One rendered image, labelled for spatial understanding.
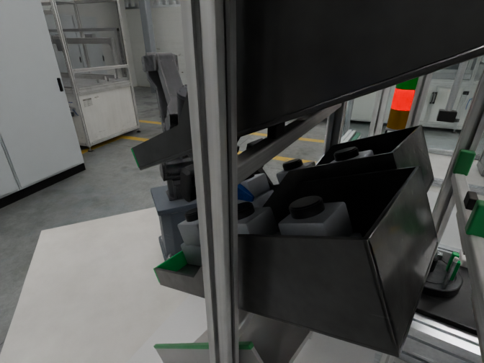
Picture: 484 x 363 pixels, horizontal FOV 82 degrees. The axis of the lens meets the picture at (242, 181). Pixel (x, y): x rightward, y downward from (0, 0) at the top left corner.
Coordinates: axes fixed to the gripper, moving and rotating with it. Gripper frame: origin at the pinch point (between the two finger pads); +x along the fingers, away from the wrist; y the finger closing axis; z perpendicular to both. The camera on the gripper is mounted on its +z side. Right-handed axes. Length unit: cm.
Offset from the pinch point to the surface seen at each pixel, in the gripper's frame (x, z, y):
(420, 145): 18.4, 14.4, 7.9
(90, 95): -398, -152, 106
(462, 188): 24.5, 11.6, 8.6
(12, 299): -128, -159, -50
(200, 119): 11.9, 21.5, -20.5
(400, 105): 4.8, 6.3, 48.5
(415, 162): 19.3, 13.9, 4.2
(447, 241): 34, -35, 71
